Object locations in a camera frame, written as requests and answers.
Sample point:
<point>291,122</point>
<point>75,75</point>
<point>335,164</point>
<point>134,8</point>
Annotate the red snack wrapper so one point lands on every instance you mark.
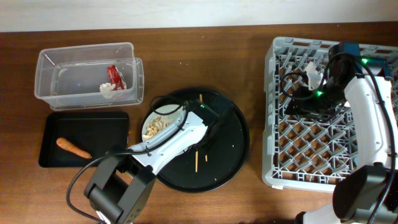
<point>116,78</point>

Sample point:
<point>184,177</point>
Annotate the clear plastic bin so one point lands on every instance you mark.
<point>70,78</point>

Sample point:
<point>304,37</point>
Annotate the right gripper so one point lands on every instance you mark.
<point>301,107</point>

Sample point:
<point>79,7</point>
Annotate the orange carrot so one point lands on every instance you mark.
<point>70,147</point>

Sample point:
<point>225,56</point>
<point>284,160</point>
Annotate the round black serving tray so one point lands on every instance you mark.
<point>225,157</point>

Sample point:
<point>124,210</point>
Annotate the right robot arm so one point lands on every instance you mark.
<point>368,195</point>

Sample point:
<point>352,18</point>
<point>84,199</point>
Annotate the wooden chopstick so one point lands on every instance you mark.
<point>201,100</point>
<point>196,161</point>

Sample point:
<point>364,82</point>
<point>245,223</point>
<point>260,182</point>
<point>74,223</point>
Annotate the right wooden chopstick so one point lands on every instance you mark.
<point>201,100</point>

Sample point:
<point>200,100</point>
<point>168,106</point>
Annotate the grey dishwasher rack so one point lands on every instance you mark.
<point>303,153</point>

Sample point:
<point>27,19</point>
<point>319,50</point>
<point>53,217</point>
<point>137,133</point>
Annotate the black rectangular tray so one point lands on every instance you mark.
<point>94,132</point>

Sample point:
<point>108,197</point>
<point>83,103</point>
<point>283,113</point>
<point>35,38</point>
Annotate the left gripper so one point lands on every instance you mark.
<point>208,144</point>

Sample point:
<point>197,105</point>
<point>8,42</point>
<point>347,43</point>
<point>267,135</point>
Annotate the left wooden chopstick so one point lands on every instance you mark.
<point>196,161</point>

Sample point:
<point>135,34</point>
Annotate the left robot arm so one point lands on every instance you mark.
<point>122,182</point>

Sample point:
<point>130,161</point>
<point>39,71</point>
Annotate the nut shell scraps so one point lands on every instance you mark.
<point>155,125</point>

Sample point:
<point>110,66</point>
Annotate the grey plate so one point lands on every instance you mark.
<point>165,110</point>

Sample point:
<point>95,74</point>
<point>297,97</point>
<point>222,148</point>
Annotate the white tissue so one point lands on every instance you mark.
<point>107,89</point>

